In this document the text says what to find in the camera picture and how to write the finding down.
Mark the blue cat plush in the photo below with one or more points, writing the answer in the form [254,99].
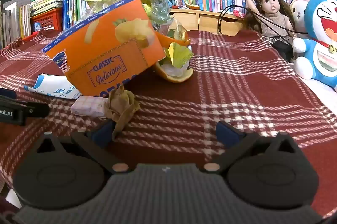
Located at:
[313,55]

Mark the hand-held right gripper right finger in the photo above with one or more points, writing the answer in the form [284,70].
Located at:
[226,132]

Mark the yellow green snack bag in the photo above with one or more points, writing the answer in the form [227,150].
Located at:
[105,3]

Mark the brown paper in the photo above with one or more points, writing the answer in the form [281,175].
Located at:
[122,108]

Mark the white bunny plush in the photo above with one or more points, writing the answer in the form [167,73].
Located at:
[298,10]

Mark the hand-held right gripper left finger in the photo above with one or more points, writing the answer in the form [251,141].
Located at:
[104,135]

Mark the orange peel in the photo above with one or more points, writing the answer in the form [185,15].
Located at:
[173,79]

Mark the wooden drawer unit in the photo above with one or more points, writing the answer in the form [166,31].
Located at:
[210,22]

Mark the yellow green wrapper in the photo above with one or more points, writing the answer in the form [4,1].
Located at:
[179,54]

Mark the red plastic basket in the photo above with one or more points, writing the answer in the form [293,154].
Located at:
[47,19]

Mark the row of pale books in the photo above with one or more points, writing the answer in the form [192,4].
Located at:
[23,21]

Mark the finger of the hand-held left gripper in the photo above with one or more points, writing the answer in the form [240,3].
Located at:
[34,109]
[7,93]

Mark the brown haired doll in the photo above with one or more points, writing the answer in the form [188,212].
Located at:
[273,18]

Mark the red plaid tablecloth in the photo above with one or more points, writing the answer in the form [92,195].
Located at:
[237,82]

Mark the pink checked tissue pack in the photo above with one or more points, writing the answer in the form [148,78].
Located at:
[87,107]

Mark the stack of flat books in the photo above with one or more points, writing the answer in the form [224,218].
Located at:
[44,1]

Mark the orange cardboard snack box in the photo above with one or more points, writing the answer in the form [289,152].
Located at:
[105,50]

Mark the white blue plastic bag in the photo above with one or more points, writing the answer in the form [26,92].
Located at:
[47,87]

